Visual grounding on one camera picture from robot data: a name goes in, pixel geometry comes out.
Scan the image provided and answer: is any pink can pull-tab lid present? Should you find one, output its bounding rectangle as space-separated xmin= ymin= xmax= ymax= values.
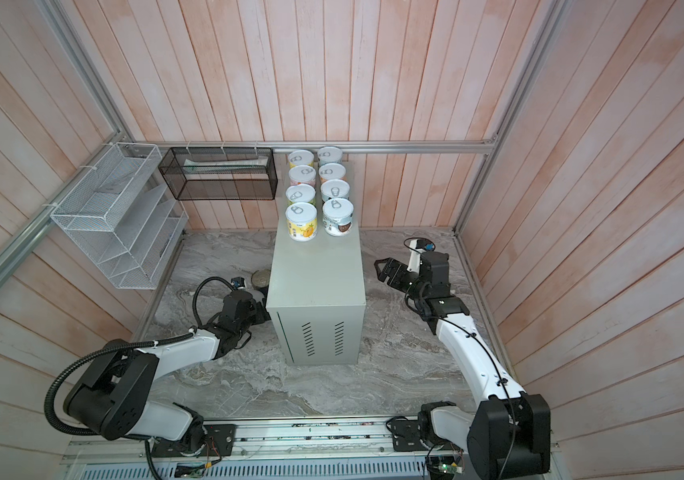
xmin=288 ymin=165 xmax=317 ymax=187

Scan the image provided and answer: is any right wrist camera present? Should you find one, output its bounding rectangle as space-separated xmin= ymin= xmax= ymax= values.
xmin=404 ymin=237 xmax=436 ymax=273

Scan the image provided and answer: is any left aluminium frame bar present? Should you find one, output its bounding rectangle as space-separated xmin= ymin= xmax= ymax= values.
xmin=0 ymin=134 xmax=127 ymax=334

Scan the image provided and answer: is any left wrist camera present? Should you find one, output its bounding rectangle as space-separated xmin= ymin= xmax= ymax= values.
xmin=230 ymin=277 xmax=246 ymax=290

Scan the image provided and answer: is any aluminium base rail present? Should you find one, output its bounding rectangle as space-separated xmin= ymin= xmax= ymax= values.
xmin=62 ymin=413 xmax=561 ymax=466

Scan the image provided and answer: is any orange can pull-tab lid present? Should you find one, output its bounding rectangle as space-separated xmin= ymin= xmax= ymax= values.
xmin=318 ymin=162 xmax=347 ymax=183

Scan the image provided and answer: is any dark can with brown lid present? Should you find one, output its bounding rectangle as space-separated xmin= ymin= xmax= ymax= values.
xmin=251 ymin=269 xmax=271 ymax=297

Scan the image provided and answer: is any white wire mesh shelf rack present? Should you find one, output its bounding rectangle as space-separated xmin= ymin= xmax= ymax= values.
xmin=52 ymin=143 xmax=188 ymax=290

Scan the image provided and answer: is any right aluminium frame post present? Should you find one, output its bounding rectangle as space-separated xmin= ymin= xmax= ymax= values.
xmin=448 ymin=1 xmax=571 ymax=233

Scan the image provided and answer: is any yellow can pull-tab lid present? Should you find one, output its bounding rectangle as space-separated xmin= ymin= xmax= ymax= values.
xmin=288 ymin=149 xmax=315 ymax=168

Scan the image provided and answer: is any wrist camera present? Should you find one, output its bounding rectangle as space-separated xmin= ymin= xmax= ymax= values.
xmin=404 ymin=237 xmax=436 ymax=273
xmin=230 ymin=277 xmax=246 ymax=290

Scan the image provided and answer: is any grey metal cabinet counter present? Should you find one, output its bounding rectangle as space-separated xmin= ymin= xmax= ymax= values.
xmin=267 ymin=166 xmax=366 ymax=366

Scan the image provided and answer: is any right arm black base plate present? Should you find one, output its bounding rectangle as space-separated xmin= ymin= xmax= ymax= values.
xmin=385 ymin=416 xmax=437 ymax=452

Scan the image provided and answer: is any horizontal aluminium frame bar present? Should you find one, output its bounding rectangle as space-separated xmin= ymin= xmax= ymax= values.
xmin=118 ymin=139 xmax=497 ymax=155

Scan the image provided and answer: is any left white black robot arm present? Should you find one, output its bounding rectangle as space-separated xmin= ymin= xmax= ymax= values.
xmin=44 ymin=289 xmax=270 ymax=455

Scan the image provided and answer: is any green white can pull-tab lid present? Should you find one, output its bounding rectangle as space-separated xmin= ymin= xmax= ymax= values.
xmin=317 ymin=146 xmax=343 ymax=166

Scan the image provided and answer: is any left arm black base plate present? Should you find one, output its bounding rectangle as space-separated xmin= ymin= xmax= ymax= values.
xmin=151 ymin=424 xmax=237 ymax=458

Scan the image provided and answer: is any black corrugated cable conduit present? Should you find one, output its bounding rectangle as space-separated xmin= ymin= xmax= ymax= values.
xmin=42 ymin=332 xmax=196 ymax=437

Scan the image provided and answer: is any black wire mesh basket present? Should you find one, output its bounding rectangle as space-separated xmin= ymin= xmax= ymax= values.
xmin=159 ymin=146 xmax=278 ymax=201

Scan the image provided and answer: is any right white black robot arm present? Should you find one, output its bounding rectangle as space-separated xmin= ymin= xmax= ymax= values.
xmin=375 ymin=245 xmax=551 ymax=479

